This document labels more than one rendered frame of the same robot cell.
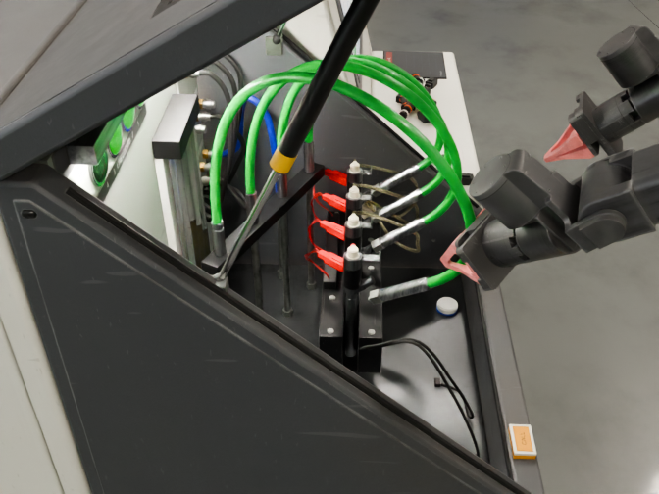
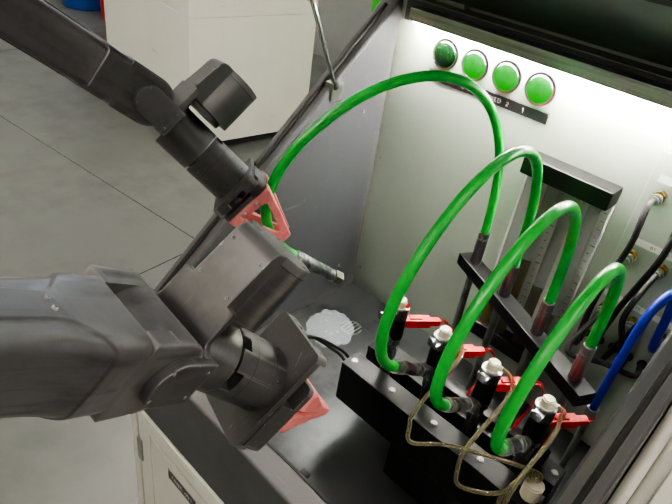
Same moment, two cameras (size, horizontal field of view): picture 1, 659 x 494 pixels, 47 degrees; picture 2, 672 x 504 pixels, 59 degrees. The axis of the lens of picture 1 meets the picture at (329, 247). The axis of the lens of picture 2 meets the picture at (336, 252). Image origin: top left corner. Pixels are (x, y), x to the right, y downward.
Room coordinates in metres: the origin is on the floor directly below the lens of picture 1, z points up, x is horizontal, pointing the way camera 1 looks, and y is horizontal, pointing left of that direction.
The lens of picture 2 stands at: (1.23, -0.65, 1.64)
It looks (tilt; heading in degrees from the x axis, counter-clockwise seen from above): 34 degrees down; 128
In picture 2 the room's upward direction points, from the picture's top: 9 degrees clockwise
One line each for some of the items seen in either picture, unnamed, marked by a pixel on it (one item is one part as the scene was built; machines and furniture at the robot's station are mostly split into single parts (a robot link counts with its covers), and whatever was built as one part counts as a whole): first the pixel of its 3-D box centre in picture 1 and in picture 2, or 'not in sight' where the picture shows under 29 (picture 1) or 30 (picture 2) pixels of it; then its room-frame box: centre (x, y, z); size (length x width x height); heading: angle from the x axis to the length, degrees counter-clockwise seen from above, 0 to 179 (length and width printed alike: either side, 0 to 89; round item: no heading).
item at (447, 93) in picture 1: (419, 117); not in sight; (1.58, -0.21, 0.97); 0.70 x 0.22 x 0.03; 178
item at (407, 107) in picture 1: (419, 93); not in sight; (1.62, -0.21, 1.01); 0.23 x 0.11 x 0.06; 178
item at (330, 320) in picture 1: (351, 299); (435, 444); (1.01, -0.04, 0.91); 0.34 x 0.10 x 0.15; 178
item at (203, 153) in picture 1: (199, 115); (657, 268); (1.14, 0.22, 1.20); 0.13 x 0.03 x 0.31; 178
